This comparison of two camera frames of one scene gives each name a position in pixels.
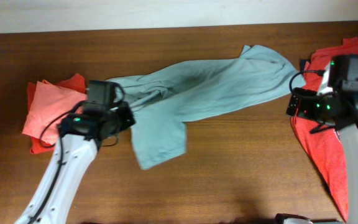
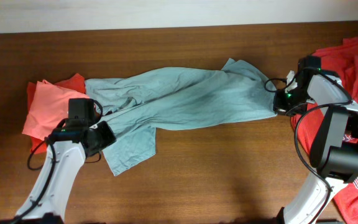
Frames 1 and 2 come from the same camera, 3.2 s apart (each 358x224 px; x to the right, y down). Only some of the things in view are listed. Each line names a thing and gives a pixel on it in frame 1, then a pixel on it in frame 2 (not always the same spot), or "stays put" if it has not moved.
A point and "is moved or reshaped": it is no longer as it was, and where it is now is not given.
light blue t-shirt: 160,102 is moved or reshaped
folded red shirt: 74,83 stays put
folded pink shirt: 50,104 stays put
